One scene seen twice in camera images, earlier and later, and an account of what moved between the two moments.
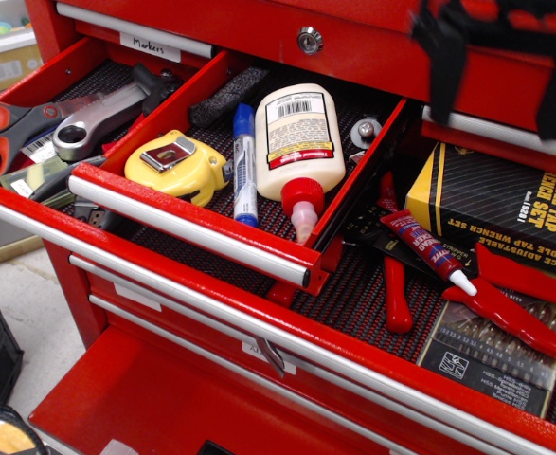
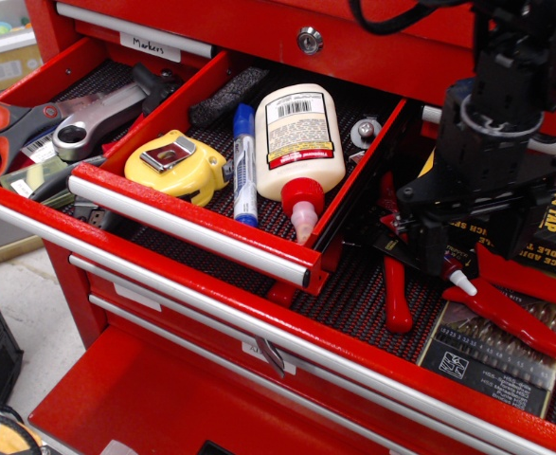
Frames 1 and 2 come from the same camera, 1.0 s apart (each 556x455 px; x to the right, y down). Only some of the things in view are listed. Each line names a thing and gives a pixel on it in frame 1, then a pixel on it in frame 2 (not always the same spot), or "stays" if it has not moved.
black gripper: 449,27 -> 482,162
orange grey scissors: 11,123 stays
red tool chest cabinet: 313,227 stays
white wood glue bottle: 299,152 stays
